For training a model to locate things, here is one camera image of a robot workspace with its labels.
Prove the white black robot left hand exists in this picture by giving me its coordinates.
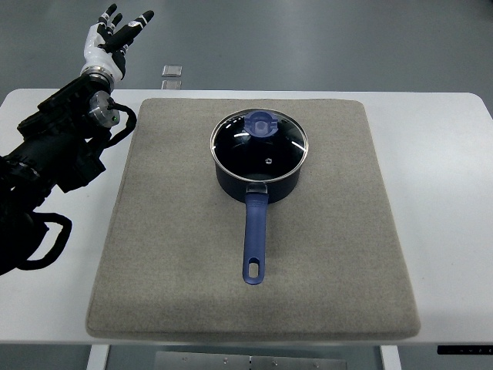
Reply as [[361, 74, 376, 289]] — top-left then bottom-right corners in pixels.
[[81, 4, 154, 82]]

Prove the glass pot lid blue knob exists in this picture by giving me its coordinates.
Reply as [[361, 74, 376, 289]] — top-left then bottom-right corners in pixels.
[[210, 109, 309, 181]]

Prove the dark pot blue handle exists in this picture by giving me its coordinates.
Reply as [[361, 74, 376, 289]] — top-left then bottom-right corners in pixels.
[[213, 153, 304, 286]]

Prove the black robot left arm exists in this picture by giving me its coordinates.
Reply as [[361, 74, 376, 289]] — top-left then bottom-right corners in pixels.
[[1, 67, 137, 274]]

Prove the white left table leg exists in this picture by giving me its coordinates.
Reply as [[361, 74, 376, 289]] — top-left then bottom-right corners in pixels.
[[86, 345, 110, 370]]

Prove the white table leg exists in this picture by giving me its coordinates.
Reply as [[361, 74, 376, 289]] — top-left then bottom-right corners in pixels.
[[380, 345, 402, 370], [86, 345, 110, 370]]

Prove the beige felt mat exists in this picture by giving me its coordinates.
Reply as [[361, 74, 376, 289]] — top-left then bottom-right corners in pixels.
[[85, 97, 421, 341]]

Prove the white right table leg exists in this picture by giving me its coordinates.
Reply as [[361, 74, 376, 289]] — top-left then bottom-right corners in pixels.
[[380, 345, 402, 370]]

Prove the black table control panel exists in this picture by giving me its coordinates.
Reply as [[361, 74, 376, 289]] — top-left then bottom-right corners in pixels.
[[437, 345, 493, 355]]

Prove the metal table base plate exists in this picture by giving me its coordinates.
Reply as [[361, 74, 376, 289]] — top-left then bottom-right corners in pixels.
[[153, 351, 347, 370]]

